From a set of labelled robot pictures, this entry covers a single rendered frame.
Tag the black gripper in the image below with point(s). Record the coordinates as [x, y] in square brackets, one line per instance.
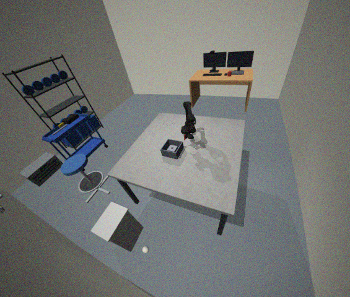
[188, 135]

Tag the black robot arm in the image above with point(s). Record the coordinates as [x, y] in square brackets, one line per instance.
[190, 119]

